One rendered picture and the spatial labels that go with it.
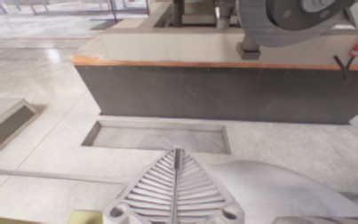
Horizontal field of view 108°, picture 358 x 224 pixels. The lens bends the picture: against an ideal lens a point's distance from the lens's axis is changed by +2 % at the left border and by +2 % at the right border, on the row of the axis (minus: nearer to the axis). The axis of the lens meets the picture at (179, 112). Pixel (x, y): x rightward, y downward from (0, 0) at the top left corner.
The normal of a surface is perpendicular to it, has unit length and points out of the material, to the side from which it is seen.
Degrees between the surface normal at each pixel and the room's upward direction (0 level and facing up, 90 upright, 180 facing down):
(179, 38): 90
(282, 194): 69
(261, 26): 104
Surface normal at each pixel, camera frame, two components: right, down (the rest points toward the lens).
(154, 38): -0.07, 0.72
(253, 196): -0.02, 0.43
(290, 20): -0.06, 0.86
